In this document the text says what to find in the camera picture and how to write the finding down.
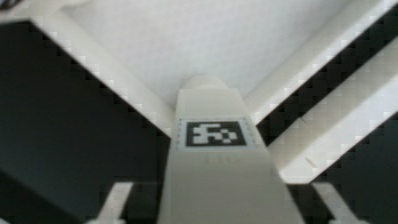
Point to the white front fence bar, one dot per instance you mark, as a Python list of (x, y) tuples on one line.
[(340, 121)]

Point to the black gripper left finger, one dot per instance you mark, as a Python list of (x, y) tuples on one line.
[(131, 204)]

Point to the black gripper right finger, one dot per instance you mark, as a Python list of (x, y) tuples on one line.
[(322, 206)]

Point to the white desk top tray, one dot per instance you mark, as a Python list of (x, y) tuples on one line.
[(148, 42)]

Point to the white desk leg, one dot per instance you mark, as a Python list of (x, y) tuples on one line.
[(223, 185)]

